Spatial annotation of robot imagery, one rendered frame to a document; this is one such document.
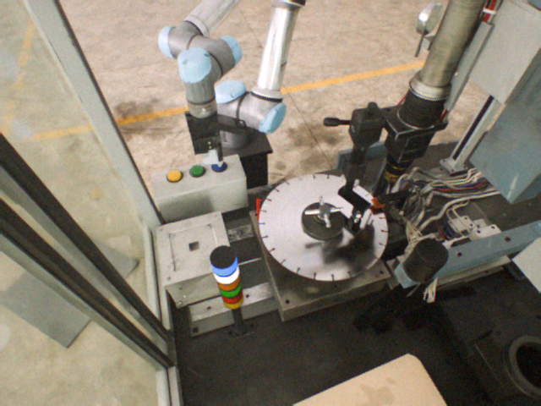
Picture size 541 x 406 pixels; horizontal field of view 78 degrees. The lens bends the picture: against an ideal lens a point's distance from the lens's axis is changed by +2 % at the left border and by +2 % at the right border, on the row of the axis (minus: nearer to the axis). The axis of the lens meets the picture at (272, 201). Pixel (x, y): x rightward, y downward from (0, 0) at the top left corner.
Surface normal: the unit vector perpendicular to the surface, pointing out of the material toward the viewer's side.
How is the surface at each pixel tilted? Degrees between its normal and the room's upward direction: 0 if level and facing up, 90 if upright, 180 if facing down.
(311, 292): 0
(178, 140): 0
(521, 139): 90
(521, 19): 90
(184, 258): 0
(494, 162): 90
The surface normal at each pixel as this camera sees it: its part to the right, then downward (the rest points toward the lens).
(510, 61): -0.95, 0.24
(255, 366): 0.00, -0.61
